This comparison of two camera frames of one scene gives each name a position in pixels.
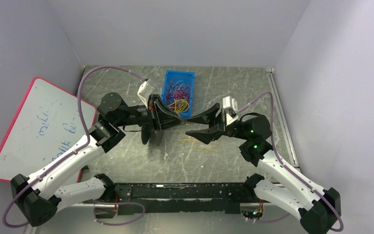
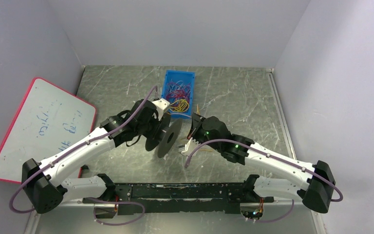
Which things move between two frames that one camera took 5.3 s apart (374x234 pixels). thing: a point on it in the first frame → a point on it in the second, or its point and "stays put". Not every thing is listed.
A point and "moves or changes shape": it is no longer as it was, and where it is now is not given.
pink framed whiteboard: (45, 127) stays put
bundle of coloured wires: (177, 96) stays put
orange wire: (199, 148) → (198, 112)
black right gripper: (221, 119) → (194, 128)
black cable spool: (145, 133) moves or changes shape
